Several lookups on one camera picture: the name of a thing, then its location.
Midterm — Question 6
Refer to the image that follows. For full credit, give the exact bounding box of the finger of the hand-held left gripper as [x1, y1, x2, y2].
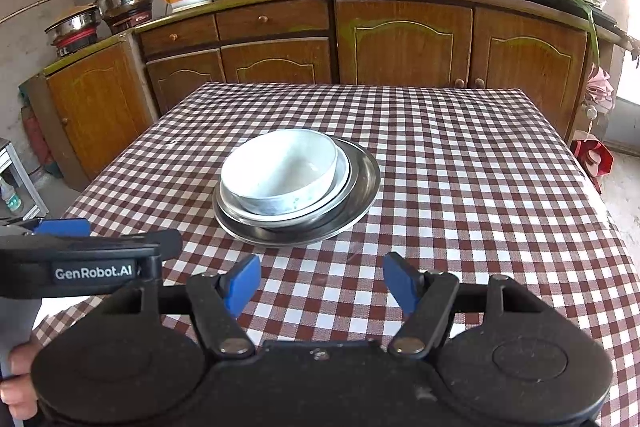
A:
[0, 218, 92, 239]
[90, 229, 184, 261]

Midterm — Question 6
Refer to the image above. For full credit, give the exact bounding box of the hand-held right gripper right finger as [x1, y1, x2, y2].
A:
[383, 251, 546, 357]

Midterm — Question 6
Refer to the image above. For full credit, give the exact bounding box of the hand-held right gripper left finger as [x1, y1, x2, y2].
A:
[102, 254, 262, 357]

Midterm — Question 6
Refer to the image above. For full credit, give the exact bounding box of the plain white bowl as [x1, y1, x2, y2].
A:
[220, 142, 351, 229]

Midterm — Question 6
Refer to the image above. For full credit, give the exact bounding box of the large steel plate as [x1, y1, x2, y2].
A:
[212, 134, 382, 249]

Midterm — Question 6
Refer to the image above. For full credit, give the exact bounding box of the blue patterned white bowl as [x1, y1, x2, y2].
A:
[220, 128, 340, 216]

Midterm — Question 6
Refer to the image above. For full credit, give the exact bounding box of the person's left hand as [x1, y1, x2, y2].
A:
[0, 339, 45, 422]

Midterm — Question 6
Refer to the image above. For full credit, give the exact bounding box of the metal shelf cart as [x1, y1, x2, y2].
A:
[0, 138, 49, 220]

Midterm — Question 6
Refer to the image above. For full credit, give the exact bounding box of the clear plastic bottle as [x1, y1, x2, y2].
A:
[0, 177, 24, 214]

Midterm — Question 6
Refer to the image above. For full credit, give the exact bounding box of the red gas cylinder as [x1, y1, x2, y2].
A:
[22, 104, 55, 165]

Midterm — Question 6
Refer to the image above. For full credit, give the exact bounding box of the red checked tablecloth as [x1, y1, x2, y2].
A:
[31, 82, 633, 427]

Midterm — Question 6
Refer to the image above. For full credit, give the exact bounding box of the single door wooden cabinet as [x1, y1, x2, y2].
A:
[25, 34, 161, 192]

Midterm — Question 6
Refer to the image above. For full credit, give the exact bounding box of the red induction cooker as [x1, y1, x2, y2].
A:
[50, 32, 101, 58]

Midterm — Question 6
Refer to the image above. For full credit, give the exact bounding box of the steel pot with brown lid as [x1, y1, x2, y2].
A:
[44, 5, 102, 45]

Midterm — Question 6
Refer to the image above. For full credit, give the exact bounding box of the black induction cooker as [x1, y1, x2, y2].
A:
[102, 9, 153, 35]

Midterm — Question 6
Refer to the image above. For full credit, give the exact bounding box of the red gift bag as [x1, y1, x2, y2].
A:
[570, 138, 615, 194]

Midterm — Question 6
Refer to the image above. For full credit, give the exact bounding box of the double door wooden cabinet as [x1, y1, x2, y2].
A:
[330, 0, 628, 142]

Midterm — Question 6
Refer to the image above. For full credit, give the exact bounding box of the pink plastic bag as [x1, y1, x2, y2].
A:
[582, 63, 616, 118]

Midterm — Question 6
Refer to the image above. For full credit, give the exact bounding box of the green onion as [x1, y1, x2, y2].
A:
[565, 0, 601, 62]

